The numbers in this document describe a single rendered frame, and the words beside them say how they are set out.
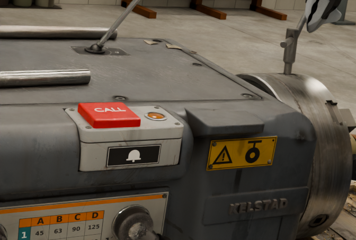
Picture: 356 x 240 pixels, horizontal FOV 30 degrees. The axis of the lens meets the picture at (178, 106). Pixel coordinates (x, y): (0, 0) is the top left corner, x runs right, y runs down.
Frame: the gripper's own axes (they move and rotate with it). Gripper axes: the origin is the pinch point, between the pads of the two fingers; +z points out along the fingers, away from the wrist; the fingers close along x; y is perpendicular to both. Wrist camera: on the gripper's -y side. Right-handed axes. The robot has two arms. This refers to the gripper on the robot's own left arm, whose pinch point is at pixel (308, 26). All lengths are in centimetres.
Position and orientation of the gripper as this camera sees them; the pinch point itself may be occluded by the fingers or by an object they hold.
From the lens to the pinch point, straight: 139.3
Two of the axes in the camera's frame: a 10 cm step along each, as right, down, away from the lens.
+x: -3.9, -6.1, 6.9
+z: -2.7, 7.9, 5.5
